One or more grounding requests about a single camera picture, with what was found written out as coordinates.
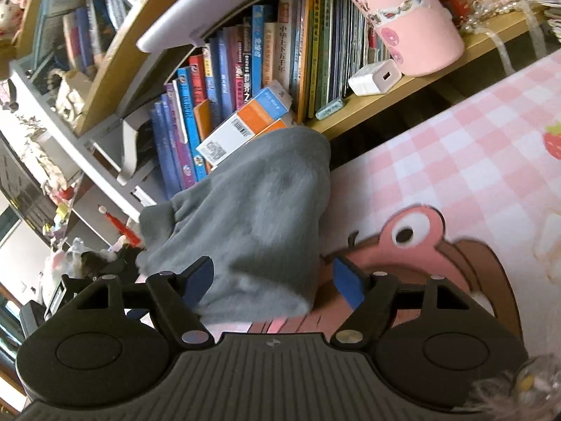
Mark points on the white quilted handbag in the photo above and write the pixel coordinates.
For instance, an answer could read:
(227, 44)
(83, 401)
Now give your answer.
(72, 94)

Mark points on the white desk lamp bar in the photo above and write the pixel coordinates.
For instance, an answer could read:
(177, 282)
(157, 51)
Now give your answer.
(175, 30)

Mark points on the grey fleece garment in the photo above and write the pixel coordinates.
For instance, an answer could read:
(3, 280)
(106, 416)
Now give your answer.
(254, 228)

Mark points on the clear ball fur charm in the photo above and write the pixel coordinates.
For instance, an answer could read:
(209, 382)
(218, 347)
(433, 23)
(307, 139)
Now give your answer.
(534, 379)

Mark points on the row of slim paperback books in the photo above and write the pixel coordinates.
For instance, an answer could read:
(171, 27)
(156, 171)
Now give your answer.
(83, 26)

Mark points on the red tassel charm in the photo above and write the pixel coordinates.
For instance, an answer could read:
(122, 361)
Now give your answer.
(122, 228)

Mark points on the dark bag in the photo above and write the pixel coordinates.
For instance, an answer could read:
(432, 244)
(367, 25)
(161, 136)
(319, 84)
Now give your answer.
(109, 265)

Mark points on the pink cartoon checked table mat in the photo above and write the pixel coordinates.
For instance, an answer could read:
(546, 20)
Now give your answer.
(460, 149)

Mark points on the pink sticker-covered cup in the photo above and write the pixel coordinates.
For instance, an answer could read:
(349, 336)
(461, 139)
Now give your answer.
(416, 35)

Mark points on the clear ribbon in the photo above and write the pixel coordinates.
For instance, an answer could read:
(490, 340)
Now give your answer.
(504, 48)

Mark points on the white charger plug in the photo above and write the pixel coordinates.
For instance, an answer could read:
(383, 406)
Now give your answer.
(372, 80)

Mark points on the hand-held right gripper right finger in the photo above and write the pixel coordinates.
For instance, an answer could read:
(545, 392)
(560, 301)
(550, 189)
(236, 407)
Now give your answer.
(350, 280)

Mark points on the orange white box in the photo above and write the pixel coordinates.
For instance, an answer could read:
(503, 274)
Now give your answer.
(245, 123)
(285, 123)

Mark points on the wooden and white bookshelf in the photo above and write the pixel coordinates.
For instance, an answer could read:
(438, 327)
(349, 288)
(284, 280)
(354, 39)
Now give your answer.
(368, 106)

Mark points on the row of colourful books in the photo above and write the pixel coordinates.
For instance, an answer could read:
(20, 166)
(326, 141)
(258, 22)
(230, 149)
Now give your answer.
(271, 52)

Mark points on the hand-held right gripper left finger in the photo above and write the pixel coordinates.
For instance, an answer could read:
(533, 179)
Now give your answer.
(199, 280)

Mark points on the blue eraser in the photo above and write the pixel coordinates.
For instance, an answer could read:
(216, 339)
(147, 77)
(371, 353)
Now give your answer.
(331, 108)

